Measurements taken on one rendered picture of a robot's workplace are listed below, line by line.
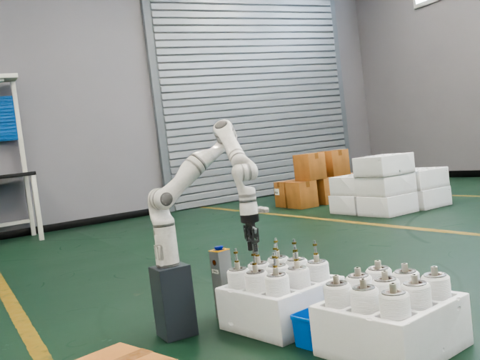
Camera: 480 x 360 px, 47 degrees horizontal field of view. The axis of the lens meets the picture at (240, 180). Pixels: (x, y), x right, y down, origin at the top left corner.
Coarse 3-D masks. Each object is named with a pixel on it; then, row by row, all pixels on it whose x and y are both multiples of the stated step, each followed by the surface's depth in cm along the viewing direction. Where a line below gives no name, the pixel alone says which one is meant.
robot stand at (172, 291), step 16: (160, 272) 225; (176, 272) 228; (160, 288) 226; (176, 288) 228; (192, 288) 232; (160, 304) 229; (176, 304) 228; (192, 304) 232; (160, 320) 231; (176, 320) 228; (192, 320) 232; (160, 336) 234; (176, 336) 228
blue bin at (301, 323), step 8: (296, 312) 209; (304, 312) 211; (296, 320) 203; (304, 320) 200; (296, 328) 205; (304, 328) 201; (296, 336) 205; (304, 336) 202; (296, 344) 206; (304, 344) 203
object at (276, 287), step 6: (282, 276) 213; (288, 276) 215; (270, 282) 213; (276, 282) 212; (282, 282) 212; (288, 282) 215; (270, 288) 213; (276, 288) 212; (282, 288) 212; (288, 288) 214; (270, 294) 214; (276, 294) 212; (282, 294) 212
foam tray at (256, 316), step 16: (224, 288) 234; (320, 288) 221; (224, 304) 232; (240, 304) 224; (256, 304) 216; (272, 304) 209; (288, 304) 210; (304, 304) 215; (224, 320) 233; (240, 320) 225; (256, 320) 217; (272, 320) 210; (288, 320) 209; (256, 336) 218; (272, 336) 211; (288, 336) 209
